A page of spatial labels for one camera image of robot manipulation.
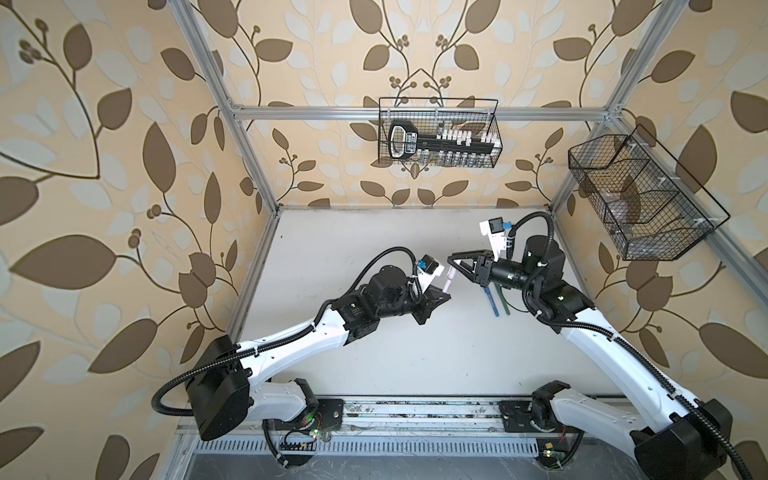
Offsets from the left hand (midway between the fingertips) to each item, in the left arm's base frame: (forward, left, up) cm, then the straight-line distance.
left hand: (450, 294), depth 70 cm
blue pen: (+14, -17, -23) cm, 32 cm away
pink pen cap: (+3, 0, +4) cm, 5 cm away
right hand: (+5, 0, +6) cm, 8 cm away
